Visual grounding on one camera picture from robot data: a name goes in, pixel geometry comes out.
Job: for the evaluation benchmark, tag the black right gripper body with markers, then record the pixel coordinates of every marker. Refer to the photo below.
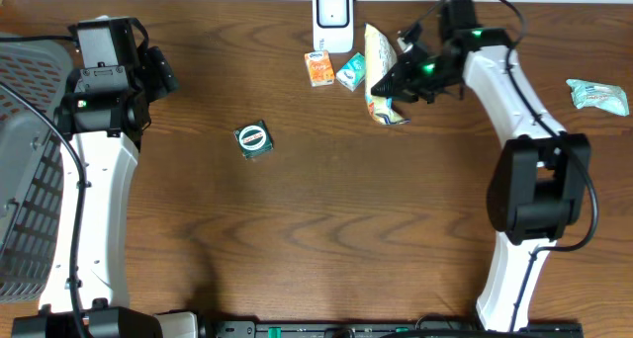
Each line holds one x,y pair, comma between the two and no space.
427,71

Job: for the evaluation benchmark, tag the yellow chips bag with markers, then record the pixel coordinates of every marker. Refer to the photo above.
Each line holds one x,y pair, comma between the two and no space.
380,57

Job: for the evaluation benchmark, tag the teal tissue pack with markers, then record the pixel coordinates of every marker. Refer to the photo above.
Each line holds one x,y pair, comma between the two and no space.
353,72

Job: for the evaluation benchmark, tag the orange tissue pack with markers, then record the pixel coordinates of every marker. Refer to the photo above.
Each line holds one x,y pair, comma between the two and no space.
319,68

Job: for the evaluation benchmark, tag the dark green small box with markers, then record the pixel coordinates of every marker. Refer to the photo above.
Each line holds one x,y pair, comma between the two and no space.
254,139

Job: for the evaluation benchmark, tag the light green snack packet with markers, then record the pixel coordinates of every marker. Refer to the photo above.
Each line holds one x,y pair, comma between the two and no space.
609,98

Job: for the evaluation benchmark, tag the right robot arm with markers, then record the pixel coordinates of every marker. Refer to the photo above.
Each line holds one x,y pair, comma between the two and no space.
541,198

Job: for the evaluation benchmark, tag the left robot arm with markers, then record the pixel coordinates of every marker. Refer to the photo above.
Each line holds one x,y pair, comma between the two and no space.
70,144

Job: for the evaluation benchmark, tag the grey plastic basket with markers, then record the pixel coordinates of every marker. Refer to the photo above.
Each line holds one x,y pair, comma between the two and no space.
31,166

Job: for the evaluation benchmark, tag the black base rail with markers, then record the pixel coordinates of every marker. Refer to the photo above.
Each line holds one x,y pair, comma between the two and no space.
250,329

